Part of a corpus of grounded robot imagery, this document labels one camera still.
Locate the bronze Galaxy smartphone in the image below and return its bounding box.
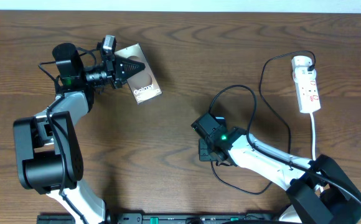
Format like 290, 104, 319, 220
115, 44, 162, 104

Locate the black USB charging cable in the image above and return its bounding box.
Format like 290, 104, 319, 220
210, 50, 317, 195

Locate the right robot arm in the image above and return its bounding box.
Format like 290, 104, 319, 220
191, 113, 361, 223

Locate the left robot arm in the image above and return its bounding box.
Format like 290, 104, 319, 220
13, 42, 146, 223

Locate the white charger plug adapter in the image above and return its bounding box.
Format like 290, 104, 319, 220
291, 55, 313, 70

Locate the white power strip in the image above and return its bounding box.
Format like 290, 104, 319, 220
293, 67, 321, 113

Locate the black left camera cable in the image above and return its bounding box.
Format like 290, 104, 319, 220
37, 46, 98, 224

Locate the black camera cable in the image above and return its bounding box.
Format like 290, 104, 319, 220
208, 84, 361, 224
37, 46, 98, 224

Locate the black right camera cable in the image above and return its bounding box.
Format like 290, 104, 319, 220
208, 84, 361, 224

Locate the white power strip cord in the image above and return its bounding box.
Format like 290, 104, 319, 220
309, 112, 324, 194

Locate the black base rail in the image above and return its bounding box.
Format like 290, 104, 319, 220
35, 212, 279, 224

